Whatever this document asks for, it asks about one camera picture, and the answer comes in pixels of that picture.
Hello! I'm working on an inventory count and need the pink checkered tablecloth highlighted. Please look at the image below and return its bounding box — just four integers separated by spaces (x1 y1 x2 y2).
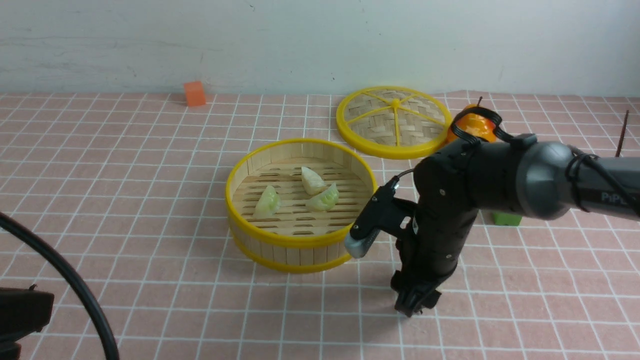
0 92 640 360

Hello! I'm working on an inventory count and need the orange foam cube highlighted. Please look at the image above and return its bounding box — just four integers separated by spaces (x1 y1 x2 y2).
183 80 207 107

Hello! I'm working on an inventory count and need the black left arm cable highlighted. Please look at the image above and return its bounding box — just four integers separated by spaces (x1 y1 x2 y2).
0 212 121 360

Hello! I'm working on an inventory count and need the green foam cube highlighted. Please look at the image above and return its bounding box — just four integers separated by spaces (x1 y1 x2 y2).
491 211 522 227

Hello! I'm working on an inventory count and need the bamboo steamer tray yellow rim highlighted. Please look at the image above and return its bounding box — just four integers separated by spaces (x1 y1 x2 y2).
225 138 378 273

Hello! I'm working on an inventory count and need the bamboo steamer lid yellow rim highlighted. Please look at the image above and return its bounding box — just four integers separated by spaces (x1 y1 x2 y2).
335 86 453 160

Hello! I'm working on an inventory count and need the white dumpling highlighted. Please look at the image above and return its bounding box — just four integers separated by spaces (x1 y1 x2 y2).
301 166 327 196

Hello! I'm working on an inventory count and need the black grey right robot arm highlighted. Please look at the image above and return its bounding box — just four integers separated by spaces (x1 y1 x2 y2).
391 107 639 317

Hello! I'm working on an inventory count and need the green dumpling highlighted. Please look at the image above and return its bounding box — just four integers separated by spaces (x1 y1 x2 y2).
305 182 340 213
253 185 282 219

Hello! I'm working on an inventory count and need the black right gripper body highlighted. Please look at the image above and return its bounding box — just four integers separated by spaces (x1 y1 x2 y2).
390 200 479 318

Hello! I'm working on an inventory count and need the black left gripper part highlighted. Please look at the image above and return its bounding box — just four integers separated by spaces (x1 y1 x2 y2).
0 284 55 360

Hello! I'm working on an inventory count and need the orange yellow toy pear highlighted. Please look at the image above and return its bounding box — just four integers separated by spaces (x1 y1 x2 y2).
444 96 498 145

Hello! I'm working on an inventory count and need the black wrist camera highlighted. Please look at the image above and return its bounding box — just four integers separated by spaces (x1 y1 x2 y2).
343 169 418 259

